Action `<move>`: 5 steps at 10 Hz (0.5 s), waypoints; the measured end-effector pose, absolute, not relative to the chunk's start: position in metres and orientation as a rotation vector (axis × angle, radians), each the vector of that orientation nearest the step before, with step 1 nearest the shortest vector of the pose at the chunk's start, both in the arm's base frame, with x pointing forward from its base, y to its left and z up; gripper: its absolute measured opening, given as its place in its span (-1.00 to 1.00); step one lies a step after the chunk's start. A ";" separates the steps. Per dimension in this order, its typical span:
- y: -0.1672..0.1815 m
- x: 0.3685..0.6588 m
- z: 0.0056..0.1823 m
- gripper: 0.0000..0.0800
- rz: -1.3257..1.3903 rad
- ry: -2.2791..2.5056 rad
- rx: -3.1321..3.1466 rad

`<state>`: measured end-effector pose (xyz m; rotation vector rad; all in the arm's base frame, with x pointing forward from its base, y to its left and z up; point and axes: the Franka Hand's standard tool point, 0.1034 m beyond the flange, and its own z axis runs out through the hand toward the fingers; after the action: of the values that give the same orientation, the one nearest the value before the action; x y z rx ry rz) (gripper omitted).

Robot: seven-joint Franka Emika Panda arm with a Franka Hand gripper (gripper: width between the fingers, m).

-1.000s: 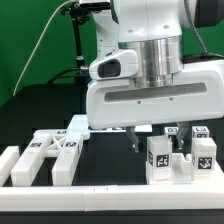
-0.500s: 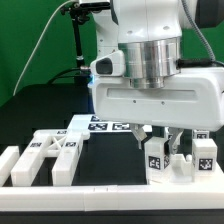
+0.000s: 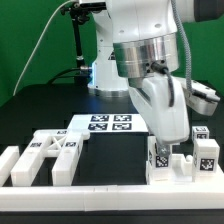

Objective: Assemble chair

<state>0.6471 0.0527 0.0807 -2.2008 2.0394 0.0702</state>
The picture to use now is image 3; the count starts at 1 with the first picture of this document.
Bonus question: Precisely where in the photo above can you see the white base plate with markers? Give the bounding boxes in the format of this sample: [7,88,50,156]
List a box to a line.
[68,114,147,133]

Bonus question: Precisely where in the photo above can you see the white chair seat block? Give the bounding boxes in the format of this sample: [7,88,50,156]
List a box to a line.
[145,153,201,186]

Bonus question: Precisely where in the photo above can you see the white cube nut right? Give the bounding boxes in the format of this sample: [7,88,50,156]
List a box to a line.
[192,126,210,140]

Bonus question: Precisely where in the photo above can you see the white cable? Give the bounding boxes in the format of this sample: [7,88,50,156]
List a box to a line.
[12,0,76,97]

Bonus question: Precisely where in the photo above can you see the black camera stand pole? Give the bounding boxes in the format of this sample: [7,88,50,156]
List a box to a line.
[60,3,90,86]

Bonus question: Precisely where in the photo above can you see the white chair back frame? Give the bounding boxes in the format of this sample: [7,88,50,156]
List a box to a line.
[11,129,90,187]

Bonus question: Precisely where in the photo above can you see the black cables at base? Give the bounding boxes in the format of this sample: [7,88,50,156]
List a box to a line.
[46,65,94,85]

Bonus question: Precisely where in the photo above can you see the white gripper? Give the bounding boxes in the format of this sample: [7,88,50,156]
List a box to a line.
[129,74,220,156]

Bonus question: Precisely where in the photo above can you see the white U-shaped border fence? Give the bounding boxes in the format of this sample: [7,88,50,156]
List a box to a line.
[0,146,224,211]

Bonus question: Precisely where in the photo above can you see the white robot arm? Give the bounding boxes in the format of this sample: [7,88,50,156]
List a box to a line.
[94,0,224,156]

